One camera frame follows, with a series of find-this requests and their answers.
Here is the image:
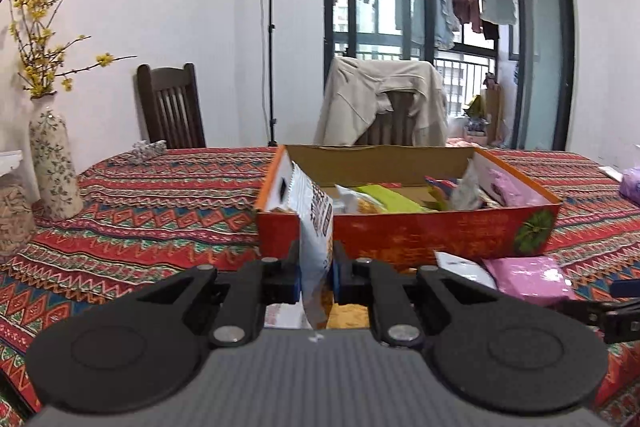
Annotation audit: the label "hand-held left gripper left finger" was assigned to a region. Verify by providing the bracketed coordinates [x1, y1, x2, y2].
[120, 239, 303, 349]

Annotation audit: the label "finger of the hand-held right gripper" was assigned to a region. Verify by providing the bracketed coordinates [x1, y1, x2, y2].
[557, 299, 640, 329]
[612, 279, 640, 299]

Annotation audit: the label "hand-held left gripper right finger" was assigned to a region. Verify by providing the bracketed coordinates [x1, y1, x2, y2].
[331, 241, 516, 350]

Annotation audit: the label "white orange snack packet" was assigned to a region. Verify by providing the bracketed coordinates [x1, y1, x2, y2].
[290, 162, 335, 330]

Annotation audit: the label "red cardboard box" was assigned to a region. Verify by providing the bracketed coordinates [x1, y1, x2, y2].
[254, 144, 562, 268]

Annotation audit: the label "large pink snack packet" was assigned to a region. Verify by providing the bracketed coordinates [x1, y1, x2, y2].
[482, 256, 578, 307]

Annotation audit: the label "purple tissue pack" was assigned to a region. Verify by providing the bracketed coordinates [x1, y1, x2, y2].
[619, 167, 640, 208]

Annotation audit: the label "green white snack packet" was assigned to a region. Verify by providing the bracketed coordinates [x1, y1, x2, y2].
[434, 251, 498, 290]

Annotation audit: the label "small pink snack packet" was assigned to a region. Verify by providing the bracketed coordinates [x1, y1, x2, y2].
[487, 169, 532, 208]

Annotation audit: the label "silver snack packet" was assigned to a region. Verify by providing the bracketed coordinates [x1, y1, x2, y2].
[452, 159, 485, 210]

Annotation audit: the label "brown wooden chair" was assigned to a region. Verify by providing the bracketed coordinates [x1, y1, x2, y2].
[367, 92, 416, 146]

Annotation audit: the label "beige jacket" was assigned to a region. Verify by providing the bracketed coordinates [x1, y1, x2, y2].
[314, 57, 449, 146]

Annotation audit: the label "dark wooden chair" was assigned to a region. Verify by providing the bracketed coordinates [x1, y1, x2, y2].
[136, 63, 207, 150]

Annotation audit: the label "brown paper bag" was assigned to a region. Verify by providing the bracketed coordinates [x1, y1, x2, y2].
[482, 74, 506, 142]

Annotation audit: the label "balcony railing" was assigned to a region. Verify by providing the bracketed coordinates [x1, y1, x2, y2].
[334, 42, 496, 118]

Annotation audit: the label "black light stand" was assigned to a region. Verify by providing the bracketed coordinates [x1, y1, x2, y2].
[259, 0, 293, 148]

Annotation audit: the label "floral ceramic vase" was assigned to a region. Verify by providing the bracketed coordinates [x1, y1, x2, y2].
[29, 99, 84, 222]

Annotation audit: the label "clear plastic food container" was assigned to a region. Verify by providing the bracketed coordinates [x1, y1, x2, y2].
[0, 150, 37, 258]

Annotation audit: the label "yellow flower branches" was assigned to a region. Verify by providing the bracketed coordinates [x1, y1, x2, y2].
[9, 0, 138, 100]

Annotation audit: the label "black sliding door frame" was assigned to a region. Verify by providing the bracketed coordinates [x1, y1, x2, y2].
[324, 0, 576, 151]

